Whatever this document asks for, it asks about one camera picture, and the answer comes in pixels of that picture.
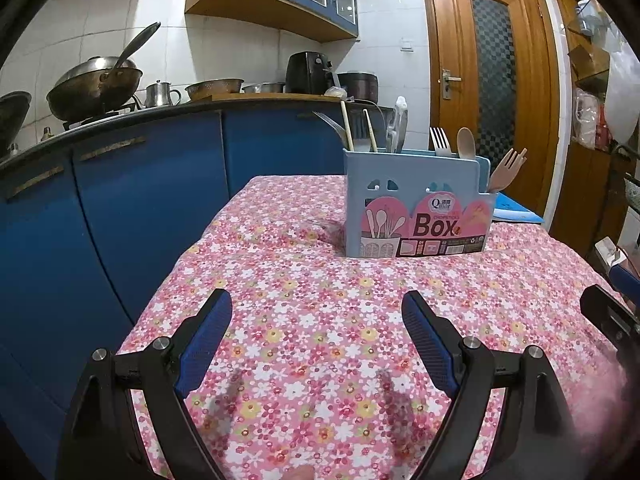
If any black wire rack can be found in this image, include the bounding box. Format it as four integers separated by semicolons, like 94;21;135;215
612;142;640;221

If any steel wok with long handle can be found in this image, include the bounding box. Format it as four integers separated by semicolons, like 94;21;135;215
46;21;162;122

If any blue plastic utensil holder box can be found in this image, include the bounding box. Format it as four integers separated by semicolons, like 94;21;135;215
342;147;497;259

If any beige wooden spoon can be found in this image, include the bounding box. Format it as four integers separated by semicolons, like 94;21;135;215
456;127;477;160

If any blue kitchen base cabinet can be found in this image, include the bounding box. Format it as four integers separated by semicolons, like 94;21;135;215
0;97;396;480

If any large white plastic bag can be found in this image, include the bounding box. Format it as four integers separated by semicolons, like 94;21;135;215
605;35;640;146

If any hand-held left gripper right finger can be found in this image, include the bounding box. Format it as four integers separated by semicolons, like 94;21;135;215
401;290;601;480

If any pink white plastic bag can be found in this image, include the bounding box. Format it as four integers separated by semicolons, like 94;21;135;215
572;87;608;151

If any wooden cutting board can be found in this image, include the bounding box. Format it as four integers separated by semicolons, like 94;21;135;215
210;91;341;101

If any dark rice cooker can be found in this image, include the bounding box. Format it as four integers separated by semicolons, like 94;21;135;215
337;72;379;102

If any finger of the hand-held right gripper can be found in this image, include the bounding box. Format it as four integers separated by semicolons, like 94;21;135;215
580;284;640;358
607;260;640;306

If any cardboard box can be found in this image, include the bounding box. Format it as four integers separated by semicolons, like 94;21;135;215
567;45;608;81

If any wooden fork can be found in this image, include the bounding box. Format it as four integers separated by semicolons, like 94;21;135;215
487;147;525;195

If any steel fork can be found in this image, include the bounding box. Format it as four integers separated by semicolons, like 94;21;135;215
313;110;351;151
429;126;452;157

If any metal door handle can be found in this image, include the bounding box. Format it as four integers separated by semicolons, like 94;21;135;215
440;69;462;98

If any brown wooden door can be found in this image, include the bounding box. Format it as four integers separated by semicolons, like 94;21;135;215
419;0;561;216

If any metal peeler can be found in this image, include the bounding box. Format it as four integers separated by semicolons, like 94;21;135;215
386;96;410;155

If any black air fryer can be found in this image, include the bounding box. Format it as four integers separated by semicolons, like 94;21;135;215
286;51;333;95

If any gas stove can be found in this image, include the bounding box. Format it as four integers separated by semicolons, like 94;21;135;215
62;102;143;131

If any wooden shelf unit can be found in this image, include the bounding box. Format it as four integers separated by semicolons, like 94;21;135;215
550;0;640;261

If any dark frying pan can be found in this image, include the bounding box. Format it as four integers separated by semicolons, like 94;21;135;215
0;91;32;158

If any steel colander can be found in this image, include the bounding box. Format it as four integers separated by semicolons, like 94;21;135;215
185;78;246;101

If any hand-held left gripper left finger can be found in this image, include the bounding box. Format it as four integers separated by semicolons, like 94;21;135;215
57;287;233;480

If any steel kettle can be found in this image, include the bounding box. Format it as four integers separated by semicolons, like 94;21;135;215
145;80;182;108

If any white plastic box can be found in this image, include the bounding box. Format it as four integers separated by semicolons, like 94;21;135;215
594;237;628;273

